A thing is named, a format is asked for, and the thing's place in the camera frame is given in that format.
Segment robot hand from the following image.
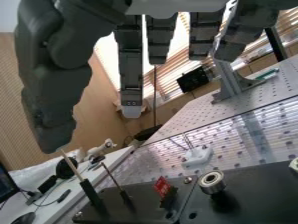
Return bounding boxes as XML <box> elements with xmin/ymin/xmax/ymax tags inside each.
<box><xmin>12</xmin><ymin>0</ymin><xmax>298</xmax><ymax>155</ymax></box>

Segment small white square board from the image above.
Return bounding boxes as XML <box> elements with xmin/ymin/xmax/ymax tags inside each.
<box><xmin>180</xmin><ymin>145</ymin><xmax>216</xmax><ymax>170</ymax></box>

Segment small red board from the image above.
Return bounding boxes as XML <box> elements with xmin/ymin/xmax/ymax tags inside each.
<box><xmin>152</xmin><ymin>175</ymin><xmax>174</xmax><ymax>197</ymax></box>

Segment small white jointed device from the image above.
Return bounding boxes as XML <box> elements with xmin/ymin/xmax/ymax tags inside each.
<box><xmin>76</xmin><ymin>137</ymin><xmax>120</xmax><ymax>163</ymax></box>

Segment black headphones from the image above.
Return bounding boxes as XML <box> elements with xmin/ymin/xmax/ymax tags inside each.
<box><xmin>55</xmin><ymin>156</ymin><xmax>81</xmax><ymax>181</ymax></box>

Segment black box device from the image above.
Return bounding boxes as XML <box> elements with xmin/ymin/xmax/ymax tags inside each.
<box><xmin>176</xmin><ymin>65</ymin><xmax>216</xmax><ymax>95</ymax></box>

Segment small black block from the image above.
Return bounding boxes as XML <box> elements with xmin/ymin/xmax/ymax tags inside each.
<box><xmin>36</xmin><ymin>174</ymin><xmax>60</xmax><ymax>195</ymax></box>

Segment dark screen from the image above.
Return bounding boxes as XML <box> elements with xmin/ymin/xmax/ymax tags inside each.
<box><xmin>0</xmin><ymin>161</ymin><xmax>21</xmax><ymax>205</ymax></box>

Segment thin stick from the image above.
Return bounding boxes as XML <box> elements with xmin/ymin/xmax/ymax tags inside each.
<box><xmin>60</xmin><ymin>149</ymin><xmax>108</xmax><ymax>216</ymax></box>

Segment thin dark rod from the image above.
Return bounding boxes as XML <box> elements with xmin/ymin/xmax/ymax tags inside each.
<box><xmin>100</xmin><ymin>161</ymin><xmax>134</xmax><ymax>205</ymax></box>

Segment long white desk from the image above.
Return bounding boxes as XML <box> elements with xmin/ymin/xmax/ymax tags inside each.
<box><xmin>0</xmin><ymin>144</ymin><xmax>137</xmax><ymax>224</ymax></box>

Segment black mouse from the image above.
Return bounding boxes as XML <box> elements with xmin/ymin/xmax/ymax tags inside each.
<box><xmin>8</xmin><ymin>211</ymin><xmax>39</xmax><ymax>224</ymax></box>

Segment black plate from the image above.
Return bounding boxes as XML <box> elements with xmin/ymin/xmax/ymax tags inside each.
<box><xmin>178</xmin><ymin>159</ymin><xmax>298</xmax><ymax>224</ymax></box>
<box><xmin>72</xmin><ymin>174</ymin><xmax>200</xmax><ymax>224</ymax></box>

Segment clear box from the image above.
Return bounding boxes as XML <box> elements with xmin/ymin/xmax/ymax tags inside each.
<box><xmin>57</xmin><ymin>94</ymin><xmax>298</xmax><ymax>224</ymax></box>

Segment metal nut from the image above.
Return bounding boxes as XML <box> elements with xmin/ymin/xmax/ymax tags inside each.
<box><xmin>289</xmin><ymin>157</ymin><xmax>298</xmax><ymax>173</ymax></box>

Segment grey camera stand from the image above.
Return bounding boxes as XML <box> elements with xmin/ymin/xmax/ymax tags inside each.
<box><xmin>210</xmin><ymin>57</ymin><xmax>267</xmax><ymax>105</ymax></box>

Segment silver ring bearing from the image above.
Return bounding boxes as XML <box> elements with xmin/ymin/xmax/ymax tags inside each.
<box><xmin>197</xmin><ymin>170</ymin><xmax>229</xmax><ymax>195</ymax></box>

